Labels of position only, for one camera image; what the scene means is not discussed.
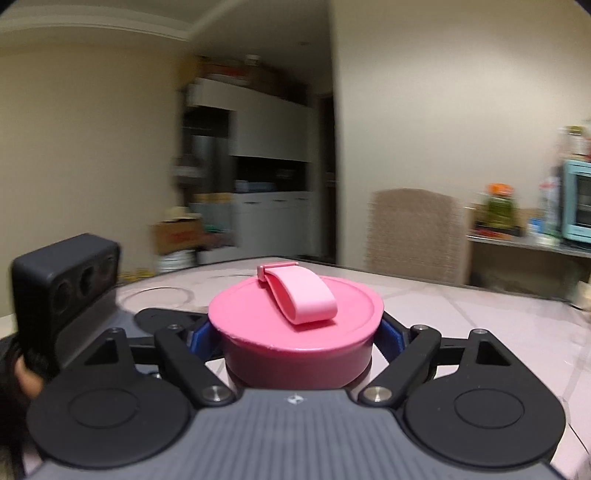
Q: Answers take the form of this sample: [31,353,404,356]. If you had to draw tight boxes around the pink bottle cap with strap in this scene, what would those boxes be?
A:
[208,261,384,389]

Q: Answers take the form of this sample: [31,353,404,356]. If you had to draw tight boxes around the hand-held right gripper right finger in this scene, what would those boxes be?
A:
[359,314,514,408]

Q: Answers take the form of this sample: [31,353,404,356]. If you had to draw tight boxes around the light blue toaster oven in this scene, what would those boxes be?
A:
[560,158,591,244]

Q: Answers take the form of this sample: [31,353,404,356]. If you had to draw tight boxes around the cardboard box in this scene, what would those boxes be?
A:
[150,216,205,257]

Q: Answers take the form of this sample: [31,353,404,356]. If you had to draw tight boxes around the side table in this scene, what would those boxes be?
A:
[465,231,591,302]

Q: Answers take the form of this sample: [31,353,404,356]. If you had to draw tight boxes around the person's left hand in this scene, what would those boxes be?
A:
[14,357,47,400]

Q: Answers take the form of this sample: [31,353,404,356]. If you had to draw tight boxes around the white and grey cabinet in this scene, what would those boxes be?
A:
[178,78,325,261]

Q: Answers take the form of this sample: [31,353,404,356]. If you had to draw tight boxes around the green bottle with orange cap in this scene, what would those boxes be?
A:
[481,183,521,230]

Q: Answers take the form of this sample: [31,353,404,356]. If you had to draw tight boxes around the white plastic bottle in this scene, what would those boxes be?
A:
[537,174,563,237]

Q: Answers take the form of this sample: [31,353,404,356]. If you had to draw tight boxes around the white bucket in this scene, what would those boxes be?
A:
[157,250,200,274]

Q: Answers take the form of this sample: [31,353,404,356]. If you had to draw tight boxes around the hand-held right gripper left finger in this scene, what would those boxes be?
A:
[84,320,236,408]

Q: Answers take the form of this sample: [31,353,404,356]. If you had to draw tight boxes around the woven beige chair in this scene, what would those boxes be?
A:
[366,188,468,285]

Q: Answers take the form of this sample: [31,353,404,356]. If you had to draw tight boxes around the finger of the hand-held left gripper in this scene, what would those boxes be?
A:
[135,308,208,333]

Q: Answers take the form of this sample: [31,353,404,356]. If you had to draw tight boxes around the boxes on cabinet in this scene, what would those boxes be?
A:
[193,54,279,89]

